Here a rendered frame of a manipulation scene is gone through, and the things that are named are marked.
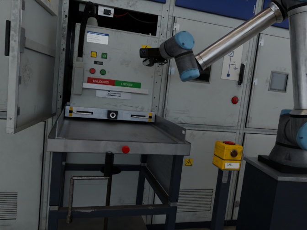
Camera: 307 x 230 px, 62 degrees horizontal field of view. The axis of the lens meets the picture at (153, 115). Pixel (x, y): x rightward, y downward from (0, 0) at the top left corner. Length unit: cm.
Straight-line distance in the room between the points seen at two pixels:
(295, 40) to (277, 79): 105
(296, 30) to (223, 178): 69
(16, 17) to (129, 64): 68
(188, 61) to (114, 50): 54
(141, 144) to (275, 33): 155
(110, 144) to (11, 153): 87
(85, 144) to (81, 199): 88
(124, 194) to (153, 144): 87
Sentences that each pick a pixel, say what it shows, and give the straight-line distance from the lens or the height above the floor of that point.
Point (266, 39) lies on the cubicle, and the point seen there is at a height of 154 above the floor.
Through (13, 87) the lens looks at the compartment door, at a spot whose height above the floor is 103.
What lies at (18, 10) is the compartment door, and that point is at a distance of 118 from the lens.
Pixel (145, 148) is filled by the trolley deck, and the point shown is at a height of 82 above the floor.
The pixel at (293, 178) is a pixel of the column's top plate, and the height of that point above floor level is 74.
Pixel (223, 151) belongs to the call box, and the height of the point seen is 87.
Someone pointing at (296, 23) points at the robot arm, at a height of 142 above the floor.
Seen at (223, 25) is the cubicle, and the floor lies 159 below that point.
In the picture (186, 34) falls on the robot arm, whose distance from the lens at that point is 121.
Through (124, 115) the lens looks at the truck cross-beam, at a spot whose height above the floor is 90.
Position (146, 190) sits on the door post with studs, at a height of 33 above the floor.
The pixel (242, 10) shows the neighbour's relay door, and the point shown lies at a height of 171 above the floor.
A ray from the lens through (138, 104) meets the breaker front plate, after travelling 160.
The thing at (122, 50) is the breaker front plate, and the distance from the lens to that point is 158.
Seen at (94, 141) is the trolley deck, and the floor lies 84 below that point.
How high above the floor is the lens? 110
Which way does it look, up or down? 7 degrees down
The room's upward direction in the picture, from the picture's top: 6 degrees clockwise
